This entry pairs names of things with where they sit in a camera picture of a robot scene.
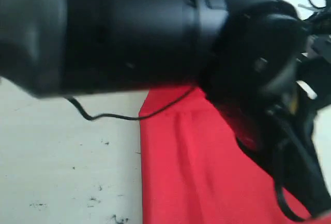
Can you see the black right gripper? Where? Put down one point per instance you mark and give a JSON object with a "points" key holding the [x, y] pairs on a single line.
{"points": [[313, 37]]}

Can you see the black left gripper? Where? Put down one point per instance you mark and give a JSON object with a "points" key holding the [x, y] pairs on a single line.
{"points": [[275, 131]]}

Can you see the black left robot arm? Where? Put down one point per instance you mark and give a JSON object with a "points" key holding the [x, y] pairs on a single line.
{"points": [[266, 70]]}

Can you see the red tablecloth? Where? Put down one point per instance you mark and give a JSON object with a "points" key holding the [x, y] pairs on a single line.
{"points": [[194, 172]]}

